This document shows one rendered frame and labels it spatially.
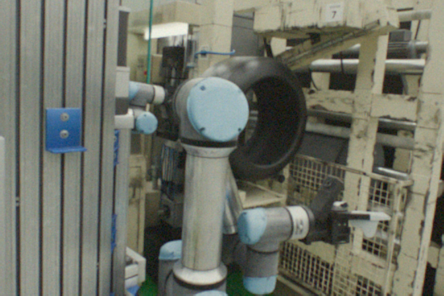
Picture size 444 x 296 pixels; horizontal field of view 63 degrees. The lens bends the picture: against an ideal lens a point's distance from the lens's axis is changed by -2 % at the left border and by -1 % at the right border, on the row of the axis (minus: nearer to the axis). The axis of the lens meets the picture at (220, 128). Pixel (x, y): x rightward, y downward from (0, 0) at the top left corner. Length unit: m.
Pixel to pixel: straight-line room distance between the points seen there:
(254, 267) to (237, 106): 0.37
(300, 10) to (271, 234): 1.28
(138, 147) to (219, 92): 1.55
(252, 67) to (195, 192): 0.98
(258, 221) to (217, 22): 1.35
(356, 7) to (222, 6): 0.67
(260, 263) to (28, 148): 0.55
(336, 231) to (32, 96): 0.73
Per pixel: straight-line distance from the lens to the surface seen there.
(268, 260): 0.86
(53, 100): 0.83
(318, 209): 0.91
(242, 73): 1.59
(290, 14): 1.93
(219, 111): 0.68
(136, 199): 2.22
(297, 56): 2.03
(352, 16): 1.75
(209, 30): 1.98
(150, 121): 1.29
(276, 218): 0.84
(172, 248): 0.94
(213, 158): 0.71
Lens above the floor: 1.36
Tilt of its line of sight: 7 degrees down
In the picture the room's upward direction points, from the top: 4 degrees clockwise
